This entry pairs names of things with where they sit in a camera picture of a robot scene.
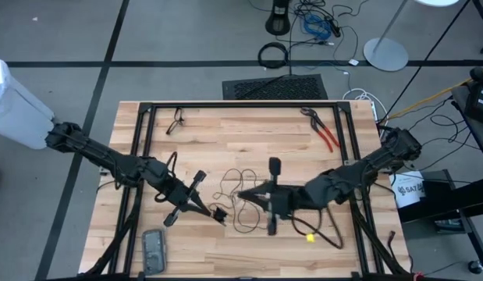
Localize white lamp base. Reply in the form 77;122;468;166
362;0;460;73

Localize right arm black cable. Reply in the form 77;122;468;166
289;202;345;251

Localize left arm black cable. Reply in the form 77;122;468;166
154;151;179;204

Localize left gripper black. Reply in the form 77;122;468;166
162;169;217;228

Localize black eyeglasses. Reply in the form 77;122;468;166
165;107;186;136

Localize white power strip cable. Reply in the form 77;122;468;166
342;88;389;123

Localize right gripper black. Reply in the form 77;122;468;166
237;157;297;237

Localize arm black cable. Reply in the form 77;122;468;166
154;151;179;204
289;202;345;251

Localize black floor cable tangle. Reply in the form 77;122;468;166
287;0;361;66

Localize thin black cord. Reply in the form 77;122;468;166
208;167;268;235

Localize black floor vent mat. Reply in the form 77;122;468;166
222;73;329;101

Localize blue cable bundle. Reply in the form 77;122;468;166
301;13;332;41

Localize thin black slanted pole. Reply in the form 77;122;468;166
380;0;473;123

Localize white trash bin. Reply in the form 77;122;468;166
0;54;55;151

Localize grey rectangular pouch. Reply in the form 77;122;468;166
141;228;167;276

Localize dark red cable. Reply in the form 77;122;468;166
386;229;399;261

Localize red-handled pliers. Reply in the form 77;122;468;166
300;107;342;153

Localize yellow cable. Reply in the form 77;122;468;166
381;68;483;122

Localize coiled black floor cable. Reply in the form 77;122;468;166
257;41;291;70

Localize black side cart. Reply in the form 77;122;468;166
451;66;483;167

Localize black power strip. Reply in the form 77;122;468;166
325;15;343;39

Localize black cylinder stand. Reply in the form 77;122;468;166
264;0;292;36

